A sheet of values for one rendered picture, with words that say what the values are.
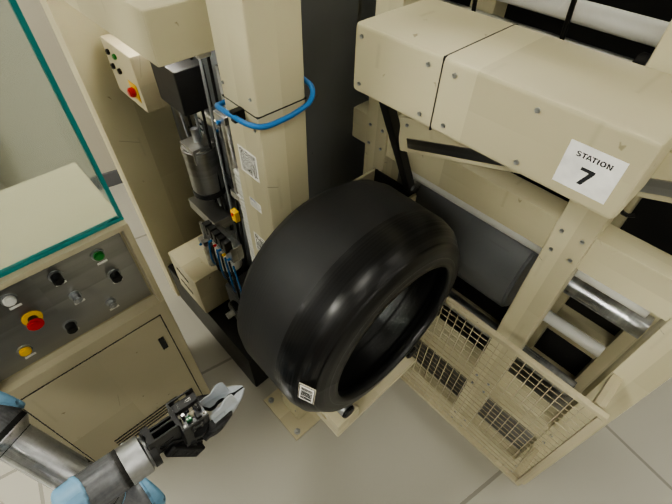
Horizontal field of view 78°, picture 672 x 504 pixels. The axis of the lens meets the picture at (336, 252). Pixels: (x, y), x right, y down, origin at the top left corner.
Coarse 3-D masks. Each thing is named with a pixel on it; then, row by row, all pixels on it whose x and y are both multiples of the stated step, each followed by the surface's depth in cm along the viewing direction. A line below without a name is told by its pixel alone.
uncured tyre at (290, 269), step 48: (336, 192) 96; (384, 192) 99; (288, 240) 90; (336, 240) 87; (384, 240) 85; (432, 240) 92; (288, 288) 87; (336, 288) 82; (384, 288) 83; (432, 288) 127; (240, 336) 102; (288, 336) 86; (336, 336) 83; (384, 336) 134; (288, 384) 91; (336, 384) 93
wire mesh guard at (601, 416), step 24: (480, 336) 134; (456, 360) 151; (528, 360) 122; (408, 384) 188; (480, 408) 155; (600, 408) 112; (504, 432) 152; (552, 432) 132; (576, 432) 123; (552, 456) 136
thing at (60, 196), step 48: (0, 0) 77; (0, 48) 81; (0, 96) 85; (48, 96) 91; (0, 144) 90; (48, 144) 96; (0, 192) 95; (48, 192) 102; (96, 192) 110; (0, 240) 100; (48, 240) 109
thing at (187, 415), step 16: (192, 400) 82; (176, 416) 80; (192, 416) 80; (208, 416) 80; (144, 432) 76; (160, 432) 78; (176, 432) 79; (192, 432) 79; (160, 448) 79; (160, 464) 78
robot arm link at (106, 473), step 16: (96, 464) 73; (112, 464) 73; (80, 480) 71; (96, 480) 71; (112, 480) 72; (128, 480) 73; (64, 496) 69; (80, 496) 69; (96, 496) 70; (112, 496) 72
